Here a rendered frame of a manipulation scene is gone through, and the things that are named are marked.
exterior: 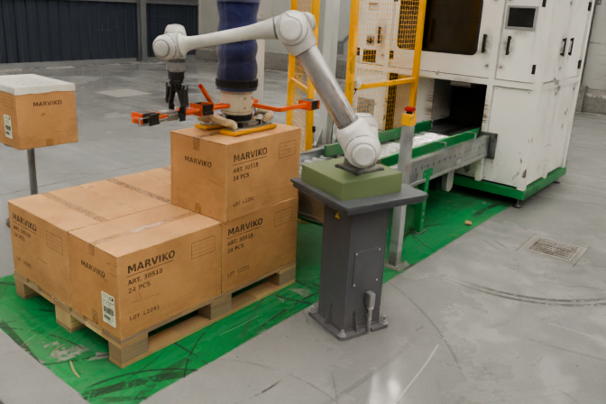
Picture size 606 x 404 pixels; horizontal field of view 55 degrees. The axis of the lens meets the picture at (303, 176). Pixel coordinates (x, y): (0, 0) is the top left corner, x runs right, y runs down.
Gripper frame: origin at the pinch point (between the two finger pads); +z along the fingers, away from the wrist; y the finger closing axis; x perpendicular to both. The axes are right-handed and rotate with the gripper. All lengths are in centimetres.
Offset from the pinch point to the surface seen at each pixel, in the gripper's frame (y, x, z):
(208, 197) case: -10.2, -10.8, 42.0
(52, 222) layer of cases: 36, 47, 53
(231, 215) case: -22, -15, 50
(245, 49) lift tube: -8.8, -37.4, -30.0
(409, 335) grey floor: -101, -66, 108
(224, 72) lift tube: -0.2, -30.7, -17.8
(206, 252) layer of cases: -20, 0, 66
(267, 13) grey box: 86, -158, -45
